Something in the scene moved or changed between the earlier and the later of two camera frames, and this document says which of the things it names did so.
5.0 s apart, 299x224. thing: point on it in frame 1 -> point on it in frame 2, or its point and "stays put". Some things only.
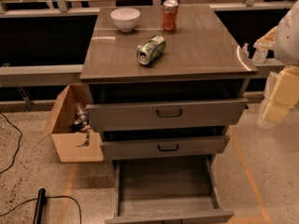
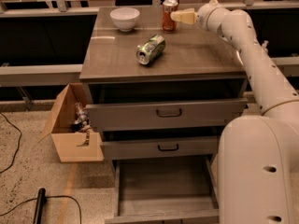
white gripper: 290,41 -> 203,15
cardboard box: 60,126 stays put
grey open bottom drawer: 175,189 stays put
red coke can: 169,15 stays put
